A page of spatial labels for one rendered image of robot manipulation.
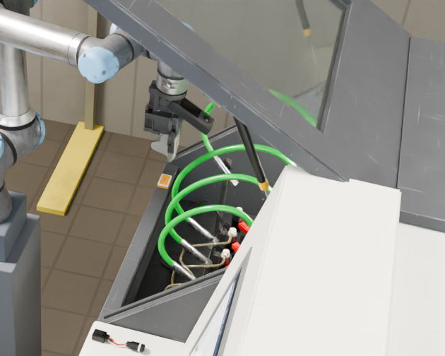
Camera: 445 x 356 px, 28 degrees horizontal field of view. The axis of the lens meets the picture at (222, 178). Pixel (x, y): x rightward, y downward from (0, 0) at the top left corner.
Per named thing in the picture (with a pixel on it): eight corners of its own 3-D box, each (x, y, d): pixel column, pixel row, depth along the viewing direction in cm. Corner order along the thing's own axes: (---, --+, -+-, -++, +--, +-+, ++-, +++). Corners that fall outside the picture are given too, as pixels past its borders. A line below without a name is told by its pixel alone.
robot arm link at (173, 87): (193, 66, 204) (185, 85, 197) (191, 82, 207) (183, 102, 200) (162, 59, 204) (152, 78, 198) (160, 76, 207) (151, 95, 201)
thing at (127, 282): (161, 203, 269) (165, 162, 259) (175, 207, 269) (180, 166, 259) (97, 358, 221) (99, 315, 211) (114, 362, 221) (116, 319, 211)
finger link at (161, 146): (151, 156, 217) (154, 126, 212) (174, 162, 217) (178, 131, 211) (147, 164, 215) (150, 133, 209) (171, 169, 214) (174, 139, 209)
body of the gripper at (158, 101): (151, 116, 215) (155, 74, 207) (186, 123, 214) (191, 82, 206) (143, 133, 209) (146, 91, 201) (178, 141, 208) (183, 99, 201)
